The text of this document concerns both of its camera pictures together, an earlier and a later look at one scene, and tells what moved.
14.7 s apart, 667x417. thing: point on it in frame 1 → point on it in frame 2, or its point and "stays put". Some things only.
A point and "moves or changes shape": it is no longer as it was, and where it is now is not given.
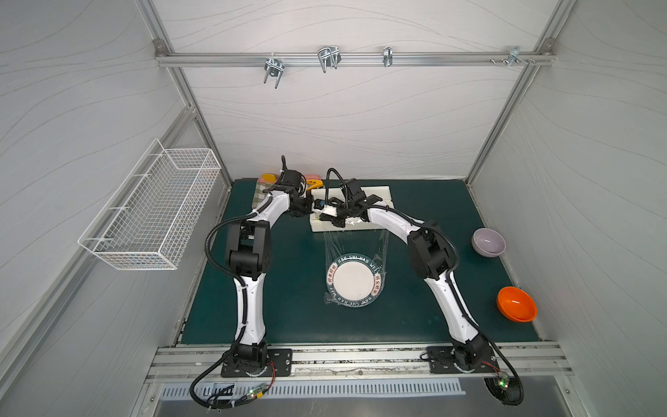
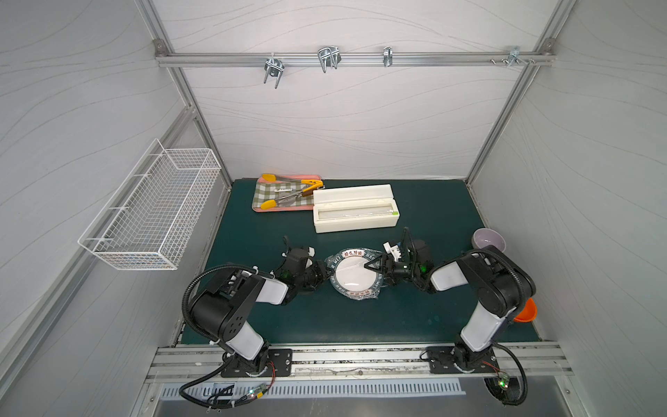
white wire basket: (149, 217) stays put
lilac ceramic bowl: (488, 242) stays put
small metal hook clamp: (387, 56) stays put
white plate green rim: (353, 280) moves or changes shape
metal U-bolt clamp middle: (329, 56) stays put
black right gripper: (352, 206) → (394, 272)
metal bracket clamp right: (515, 56) stays put
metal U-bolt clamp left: (275, 68) stays put
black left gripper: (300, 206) → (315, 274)
